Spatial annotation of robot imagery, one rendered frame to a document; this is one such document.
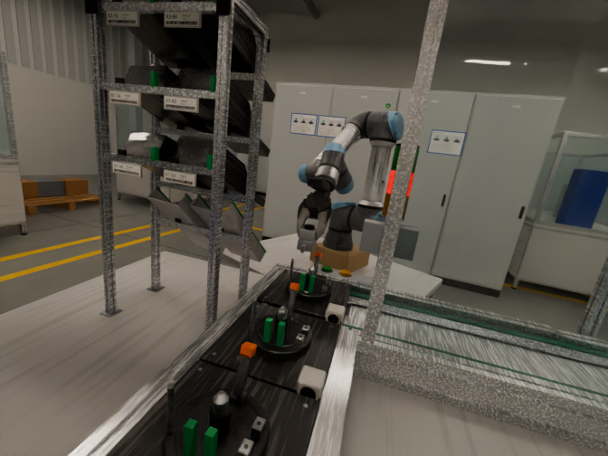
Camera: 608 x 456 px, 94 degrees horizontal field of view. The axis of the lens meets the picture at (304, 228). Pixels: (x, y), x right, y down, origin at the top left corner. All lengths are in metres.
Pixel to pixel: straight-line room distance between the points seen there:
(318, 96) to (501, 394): 3.65
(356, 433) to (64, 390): 0.58
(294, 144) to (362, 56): 5.18
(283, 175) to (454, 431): 3.65
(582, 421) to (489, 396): 0.17
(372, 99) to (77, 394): 3.66
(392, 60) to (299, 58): 2.55
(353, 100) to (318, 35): 5.55
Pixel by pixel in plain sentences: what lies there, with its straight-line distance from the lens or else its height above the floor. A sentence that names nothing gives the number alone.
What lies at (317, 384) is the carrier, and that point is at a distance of 0.56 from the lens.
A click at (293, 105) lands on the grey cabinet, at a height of 1.97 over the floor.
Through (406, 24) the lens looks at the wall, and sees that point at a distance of 8.95.
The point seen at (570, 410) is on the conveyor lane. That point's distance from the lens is 0.89.
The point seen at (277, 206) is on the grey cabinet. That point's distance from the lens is 4.16.
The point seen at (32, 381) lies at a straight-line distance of 0.85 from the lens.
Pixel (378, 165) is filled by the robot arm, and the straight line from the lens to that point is 1.30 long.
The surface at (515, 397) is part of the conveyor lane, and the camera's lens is 0.84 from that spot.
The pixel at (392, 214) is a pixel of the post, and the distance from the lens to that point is 0.62.
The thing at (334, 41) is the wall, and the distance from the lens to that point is 9.13.
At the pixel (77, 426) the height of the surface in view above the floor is 0.86.
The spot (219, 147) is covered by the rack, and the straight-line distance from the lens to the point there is 0.66.
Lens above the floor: 1.37
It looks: 14 degrees down
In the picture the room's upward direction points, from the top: 7 degrees clockwise
